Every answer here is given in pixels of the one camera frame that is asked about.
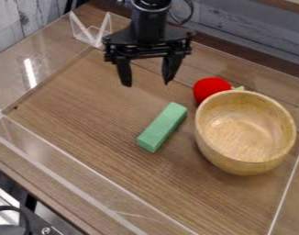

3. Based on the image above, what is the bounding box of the clear acrylic front wall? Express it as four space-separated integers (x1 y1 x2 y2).
0 111 197 235

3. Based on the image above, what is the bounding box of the red ball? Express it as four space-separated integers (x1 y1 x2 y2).
192 77 232 104

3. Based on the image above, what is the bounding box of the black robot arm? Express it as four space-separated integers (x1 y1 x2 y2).
101 0 195 87

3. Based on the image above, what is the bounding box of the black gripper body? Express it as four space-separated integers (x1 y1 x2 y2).
101 25 196 64

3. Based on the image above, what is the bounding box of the small green object behind bowl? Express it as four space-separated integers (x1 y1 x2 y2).
232 86 245 91

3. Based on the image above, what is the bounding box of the black cable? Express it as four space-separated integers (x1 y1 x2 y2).
0 205 30 235

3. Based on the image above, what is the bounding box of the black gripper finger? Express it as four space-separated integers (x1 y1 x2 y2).
116 57 132 87
161 54 184 84

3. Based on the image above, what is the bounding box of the green rectangular block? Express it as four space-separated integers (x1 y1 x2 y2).
136 102 187 153

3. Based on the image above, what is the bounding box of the clear acrylic corner bracket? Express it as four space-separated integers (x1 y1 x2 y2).
68 12 112 48

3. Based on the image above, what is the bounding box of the light wooden bowl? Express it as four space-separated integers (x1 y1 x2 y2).
195 90 296 175

